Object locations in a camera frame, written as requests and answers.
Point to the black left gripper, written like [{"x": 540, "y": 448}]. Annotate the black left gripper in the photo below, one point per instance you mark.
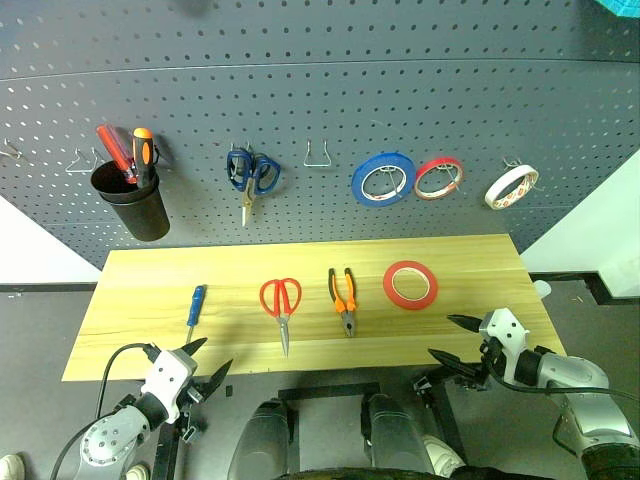
[{"x": 199, "y": 391}]

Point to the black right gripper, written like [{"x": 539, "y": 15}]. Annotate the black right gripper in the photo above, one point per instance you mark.
[{"x": 490, "y": 370}]

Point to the wide red tape roll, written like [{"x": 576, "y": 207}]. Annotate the wide red tape roll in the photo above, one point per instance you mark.
[{"x": 390, "y": 285}]

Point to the orange and black pliers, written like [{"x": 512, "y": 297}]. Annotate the orange and black pliers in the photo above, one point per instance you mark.
[{"x": 342, "y": 305}]

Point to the black cup holder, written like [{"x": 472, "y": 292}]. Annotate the black cup holder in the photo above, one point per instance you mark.
[{"x": 142, "y": 210}]

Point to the dark grey rounded shape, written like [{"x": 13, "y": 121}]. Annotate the dark grey rounded shape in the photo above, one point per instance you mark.
[
  {"x": 395, "y": 435},
  {"x": 260, "y": 440}
]

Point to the small white plastic piece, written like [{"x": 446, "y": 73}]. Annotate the small white plastic piece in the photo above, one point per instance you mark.
[{"x": 542, "y": 289}]

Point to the white sneaker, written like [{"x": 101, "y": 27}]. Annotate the white sneaker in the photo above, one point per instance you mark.
[
  {"x": 10, "y": 467},
  {"x": 138, "y": 472},
  {"x": 442, "y": 455}
]

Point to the white tape roll red print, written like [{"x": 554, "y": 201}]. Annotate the white tape roll red print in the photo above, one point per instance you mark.
[{"x": 500, "y": 192}]

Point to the thin red tape roll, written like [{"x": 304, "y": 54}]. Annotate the thin red tape roll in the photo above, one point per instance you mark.
[{"x": 424, "y": 172}]

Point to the blue tape roll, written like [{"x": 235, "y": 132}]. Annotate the blue tape roll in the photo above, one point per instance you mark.
[{"x": 361, "y": 172}]

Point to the orange and black screwdriver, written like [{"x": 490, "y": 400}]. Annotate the orange and black screwdriver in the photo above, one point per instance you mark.
[{"x": 144, "y": 155}]

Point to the dark grey perforated pegboard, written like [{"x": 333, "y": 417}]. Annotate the dark grey perforated pegboard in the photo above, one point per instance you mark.
[{"x": 320, "y": 75}]

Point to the teal object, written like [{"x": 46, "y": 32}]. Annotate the teal object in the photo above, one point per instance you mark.
[{"x": 622, "y": 6}]

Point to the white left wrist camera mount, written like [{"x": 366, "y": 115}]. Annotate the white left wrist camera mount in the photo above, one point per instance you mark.
[{"x": 167, "y": 380}]

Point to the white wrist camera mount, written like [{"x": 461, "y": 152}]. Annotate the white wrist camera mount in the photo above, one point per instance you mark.
[
  {"x": 506, "y": 330},
  {"x": 167, "y": 380}
]

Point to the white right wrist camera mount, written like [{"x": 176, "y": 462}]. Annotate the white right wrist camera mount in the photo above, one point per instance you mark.
[{"x": 506, "y": 330}]

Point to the black metal table frame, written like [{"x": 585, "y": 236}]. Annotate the black metal table frame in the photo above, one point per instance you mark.
[{"x": 325, "y": 392}]

